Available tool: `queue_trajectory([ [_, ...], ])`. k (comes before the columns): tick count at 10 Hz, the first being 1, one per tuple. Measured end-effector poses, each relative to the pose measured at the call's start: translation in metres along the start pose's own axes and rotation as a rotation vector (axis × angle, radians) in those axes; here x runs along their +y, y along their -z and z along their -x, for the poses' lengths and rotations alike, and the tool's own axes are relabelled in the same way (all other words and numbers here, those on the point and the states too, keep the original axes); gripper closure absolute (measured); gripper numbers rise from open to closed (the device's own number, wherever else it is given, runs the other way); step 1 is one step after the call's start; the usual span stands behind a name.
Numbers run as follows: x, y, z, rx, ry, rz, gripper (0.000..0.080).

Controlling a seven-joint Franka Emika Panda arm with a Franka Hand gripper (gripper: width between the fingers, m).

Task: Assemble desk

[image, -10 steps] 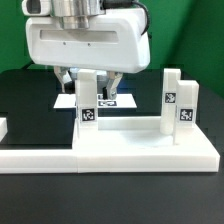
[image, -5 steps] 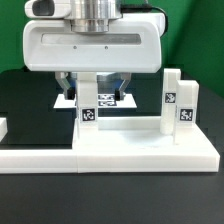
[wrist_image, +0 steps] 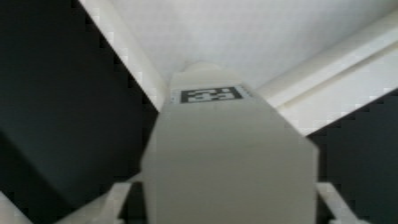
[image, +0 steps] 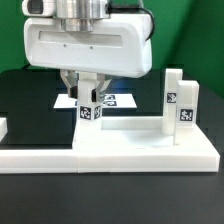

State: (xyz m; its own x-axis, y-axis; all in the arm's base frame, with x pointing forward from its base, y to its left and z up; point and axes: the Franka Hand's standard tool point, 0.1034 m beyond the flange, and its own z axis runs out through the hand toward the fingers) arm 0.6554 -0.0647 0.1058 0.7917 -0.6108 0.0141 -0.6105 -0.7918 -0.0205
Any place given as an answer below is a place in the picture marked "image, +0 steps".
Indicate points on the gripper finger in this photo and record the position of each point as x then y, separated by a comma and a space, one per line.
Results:
102, 83
69, 78

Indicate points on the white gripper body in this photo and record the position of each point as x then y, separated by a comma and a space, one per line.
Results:
118, 46

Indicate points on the white desk tabletop tray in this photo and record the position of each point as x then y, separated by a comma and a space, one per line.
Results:
137, 144

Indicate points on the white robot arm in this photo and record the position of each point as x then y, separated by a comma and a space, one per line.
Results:
80, 15

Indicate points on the fiducial marker sheet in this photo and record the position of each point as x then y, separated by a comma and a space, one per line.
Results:
110, 101

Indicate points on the white block at left edge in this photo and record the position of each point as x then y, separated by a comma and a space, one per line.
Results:
3, 127

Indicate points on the white L-shaped fence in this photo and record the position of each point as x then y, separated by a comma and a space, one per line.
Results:
38, 161

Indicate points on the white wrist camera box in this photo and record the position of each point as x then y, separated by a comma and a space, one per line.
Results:
39, 8

